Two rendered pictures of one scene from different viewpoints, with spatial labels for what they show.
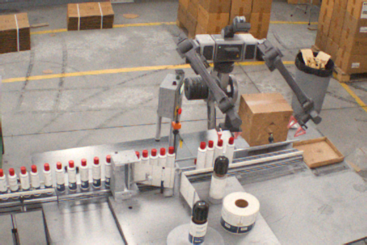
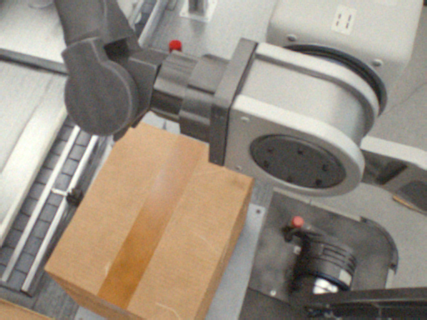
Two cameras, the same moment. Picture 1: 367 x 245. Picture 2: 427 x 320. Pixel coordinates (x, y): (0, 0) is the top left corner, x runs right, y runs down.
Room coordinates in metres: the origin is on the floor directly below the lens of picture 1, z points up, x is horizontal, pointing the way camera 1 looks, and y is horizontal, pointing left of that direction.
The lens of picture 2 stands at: (3.45, -0.72, 1.88)
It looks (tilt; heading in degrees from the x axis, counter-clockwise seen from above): 58 degrees down; 140
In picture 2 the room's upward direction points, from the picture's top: 8 degrees counter-clockwise
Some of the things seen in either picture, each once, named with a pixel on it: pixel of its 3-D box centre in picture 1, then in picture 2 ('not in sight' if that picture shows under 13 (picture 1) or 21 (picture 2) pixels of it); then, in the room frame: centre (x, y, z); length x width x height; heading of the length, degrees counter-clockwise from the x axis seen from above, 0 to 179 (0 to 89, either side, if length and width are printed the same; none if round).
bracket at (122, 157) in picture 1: (124, 156); not in sight; (2.41, 0.30, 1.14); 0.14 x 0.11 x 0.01; 114
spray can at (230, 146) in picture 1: (229, 152); not in sight; (2.78, -0.30, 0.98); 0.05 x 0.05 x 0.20
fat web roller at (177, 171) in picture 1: (176, 183); not in sight; (2.44, 0.00, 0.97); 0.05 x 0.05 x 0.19
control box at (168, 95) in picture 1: (171, 95); not in sight; (2.71, 0.08, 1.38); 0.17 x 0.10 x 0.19; 169
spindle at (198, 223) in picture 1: (198, 223); not in sight; (2.05, -0.13, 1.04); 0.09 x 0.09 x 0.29
